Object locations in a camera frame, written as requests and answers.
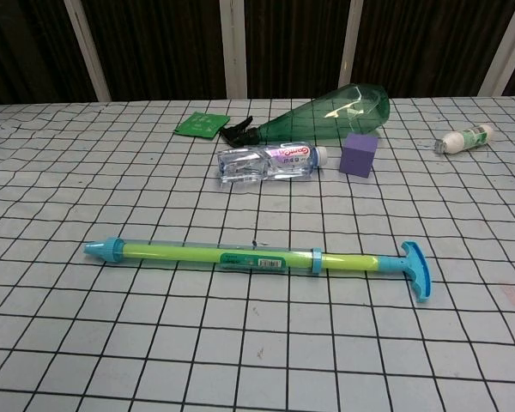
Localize purple foam cube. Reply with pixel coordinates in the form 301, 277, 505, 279
338, 132, 379, 179

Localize white frame post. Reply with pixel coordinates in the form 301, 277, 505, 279
63, 0, 113, 103
337, 0, 365, 89
219, 0, 249, 100
479, 0, 515, 98

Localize green flat packet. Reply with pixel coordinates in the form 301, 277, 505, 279
174, 111, 231, 140

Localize grey checked tablecloth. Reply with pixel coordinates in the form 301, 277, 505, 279
0, 96, 515, 412

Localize small white bottle green label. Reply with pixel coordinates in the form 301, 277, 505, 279
433, 123, 497, 156

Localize green transparent spray bottle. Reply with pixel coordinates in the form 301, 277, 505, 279
219, 83, 391, 149

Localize green plunger blue T handle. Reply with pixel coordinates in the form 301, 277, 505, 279
120, 239, 433, 304

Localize clear plastic water bottle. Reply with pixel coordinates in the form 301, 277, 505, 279
216, 144, 330, 185

